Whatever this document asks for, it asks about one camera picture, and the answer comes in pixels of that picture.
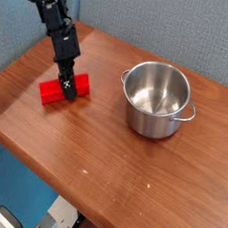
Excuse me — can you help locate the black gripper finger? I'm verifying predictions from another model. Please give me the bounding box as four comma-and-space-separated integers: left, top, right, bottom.
58, 74, 78, 100

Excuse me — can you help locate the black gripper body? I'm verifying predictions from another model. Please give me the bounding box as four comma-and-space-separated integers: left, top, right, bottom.
27, 0, 80, 78

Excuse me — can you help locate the red rectangular block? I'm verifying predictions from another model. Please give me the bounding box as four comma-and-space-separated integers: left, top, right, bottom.
39, 73, 90, 104

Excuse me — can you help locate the stainless steel pot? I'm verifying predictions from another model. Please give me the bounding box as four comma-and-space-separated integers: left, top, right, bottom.
120, 61, 197, 140

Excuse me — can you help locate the black chair part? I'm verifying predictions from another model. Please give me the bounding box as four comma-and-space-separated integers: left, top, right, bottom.
0, 205, 23, 228

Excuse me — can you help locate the white table leg bracket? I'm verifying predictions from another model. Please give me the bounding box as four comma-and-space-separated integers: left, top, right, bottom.
37, 196, 78, 228

